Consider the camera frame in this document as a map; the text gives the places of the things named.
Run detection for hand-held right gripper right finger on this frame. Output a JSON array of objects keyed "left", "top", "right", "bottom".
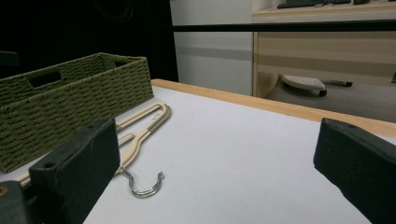
[{"left": 313, "top": 118, "right": 396, "bottom": 224}]

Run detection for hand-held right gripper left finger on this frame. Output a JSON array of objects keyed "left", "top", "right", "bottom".
[{"left": 28, "top": 118, "right": 121, "bottom": 224}]

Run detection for beige plastic clothes hanger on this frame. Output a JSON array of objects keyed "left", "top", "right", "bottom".
[{"left": 17, "top": 102, "right": 173, "bottom": 199}]

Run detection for green woven basket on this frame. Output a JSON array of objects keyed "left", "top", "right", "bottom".
[{"left": 0, "top": 51, "right": 155, "bottom": 174}]

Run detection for white wheeled footrest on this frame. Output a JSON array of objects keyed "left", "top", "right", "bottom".
[{"left": 280, "top": 74, "right": 354, "bottom": 98}]

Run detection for light wooden desk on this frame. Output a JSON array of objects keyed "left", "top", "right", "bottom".
[{"left": 251, "top": 0, "right": 396, "bottom": 99}]

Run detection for black keyboard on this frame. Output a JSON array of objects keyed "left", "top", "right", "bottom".
[{"left": 276, "top": 0, "right": 372, "bottom": 9}]

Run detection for white cabinet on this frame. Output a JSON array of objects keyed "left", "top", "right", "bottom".
[{"left": 169, "top": 0, "right": 254, "bottom": 96}]

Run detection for black horizontal rail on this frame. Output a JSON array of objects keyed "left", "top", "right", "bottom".
[{"left": 172, "top": 19, "right": 396, "bottom": 33}]

